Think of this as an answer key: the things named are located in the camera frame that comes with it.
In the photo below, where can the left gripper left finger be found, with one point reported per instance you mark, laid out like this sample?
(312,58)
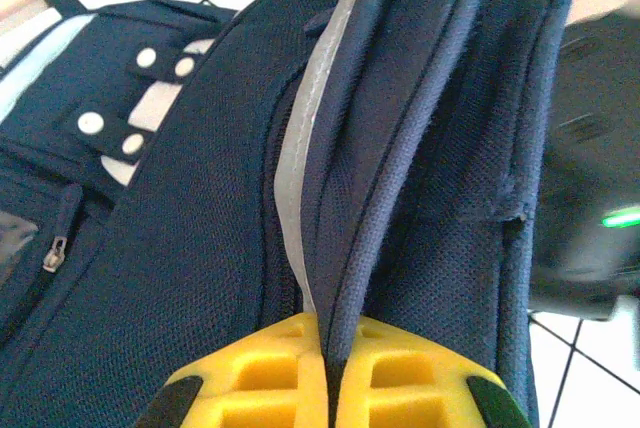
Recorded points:
(270,398)

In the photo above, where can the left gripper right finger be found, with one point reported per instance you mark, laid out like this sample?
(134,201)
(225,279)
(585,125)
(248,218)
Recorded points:
(400,398)

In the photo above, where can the navy blue backpack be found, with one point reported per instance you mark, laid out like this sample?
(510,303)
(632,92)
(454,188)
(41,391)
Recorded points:
(200,198)

